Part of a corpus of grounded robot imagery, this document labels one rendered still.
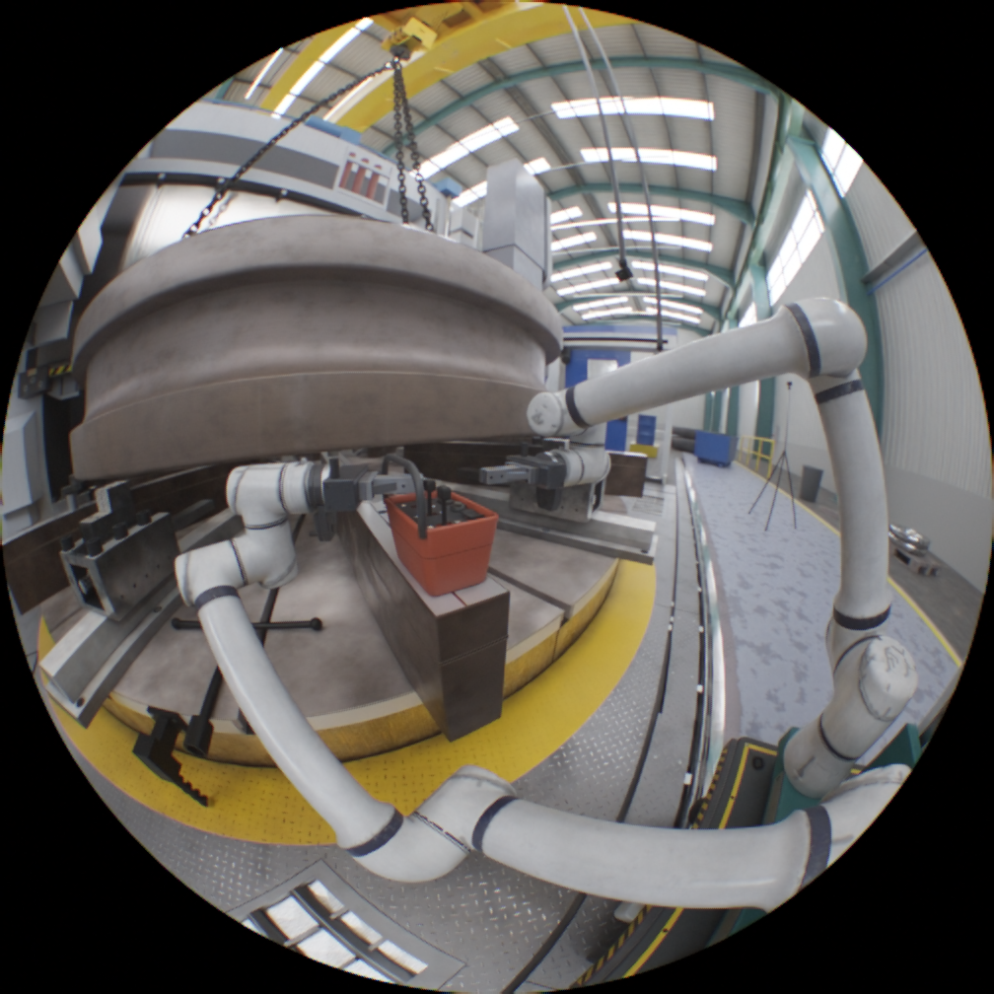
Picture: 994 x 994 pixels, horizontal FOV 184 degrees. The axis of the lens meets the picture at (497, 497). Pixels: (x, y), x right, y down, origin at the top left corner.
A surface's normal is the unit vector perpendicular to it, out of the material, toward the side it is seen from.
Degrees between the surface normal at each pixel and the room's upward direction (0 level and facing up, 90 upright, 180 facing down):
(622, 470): 90
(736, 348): 87
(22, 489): 90
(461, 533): 97
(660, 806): 0
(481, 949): 0
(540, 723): 0
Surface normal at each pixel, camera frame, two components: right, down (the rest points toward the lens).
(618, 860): -0.39, -0.90
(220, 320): 0.40, 0.26
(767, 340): -0.71, 0.12
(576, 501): -0.53, 0.22
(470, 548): 0.57, 0.36
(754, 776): 0.04, -0.96
